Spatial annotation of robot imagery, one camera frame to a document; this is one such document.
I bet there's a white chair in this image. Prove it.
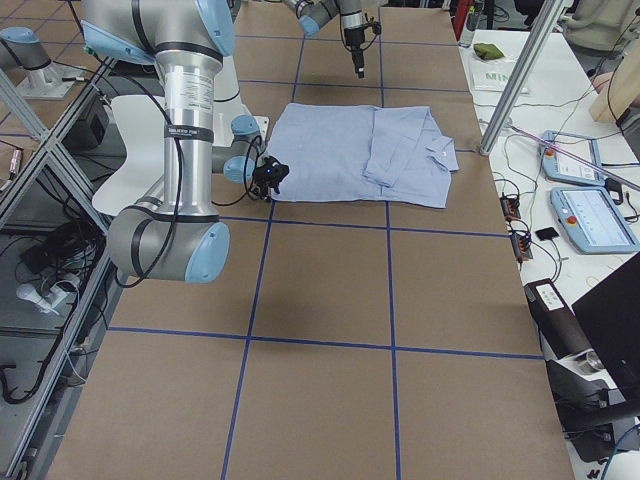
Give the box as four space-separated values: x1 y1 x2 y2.
92 95 165 216

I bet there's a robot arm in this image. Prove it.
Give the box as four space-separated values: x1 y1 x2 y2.
81 1 235 283
283 0 368 79

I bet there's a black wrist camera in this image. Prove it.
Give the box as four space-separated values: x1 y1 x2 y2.
364 14 382 36
253 156 290 189

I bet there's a white paper sheet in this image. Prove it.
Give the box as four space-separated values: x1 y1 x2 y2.
467 53 516 92

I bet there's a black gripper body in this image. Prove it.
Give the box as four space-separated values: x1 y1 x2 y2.
249 167 280 200
344 27 365 65

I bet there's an aluminium frame post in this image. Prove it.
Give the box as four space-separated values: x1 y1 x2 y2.
479 0 573 156

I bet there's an orange black electronics board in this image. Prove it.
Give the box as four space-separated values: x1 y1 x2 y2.
500 196 521 221

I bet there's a lower teach pendant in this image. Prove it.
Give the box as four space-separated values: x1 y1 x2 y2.
549 187 639 254

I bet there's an upper teach pendant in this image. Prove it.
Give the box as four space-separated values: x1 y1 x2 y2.
538 129 615 186

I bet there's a black laptop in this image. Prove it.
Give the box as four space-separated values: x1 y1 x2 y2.
572 255 639 399

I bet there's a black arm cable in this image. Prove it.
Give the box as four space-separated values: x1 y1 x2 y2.
82 47 266 289

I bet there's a green bean bag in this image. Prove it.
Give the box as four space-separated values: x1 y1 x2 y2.
473 43 506 61

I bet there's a teach pendant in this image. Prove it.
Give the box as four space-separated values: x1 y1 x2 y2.
549 187 639 254
538 129 615 186

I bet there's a blue striped button shirt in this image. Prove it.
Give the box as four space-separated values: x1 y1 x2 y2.
269 103 459 209

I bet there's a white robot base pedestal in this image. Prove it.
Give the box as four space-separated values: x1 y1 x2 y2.
213 56 252 147

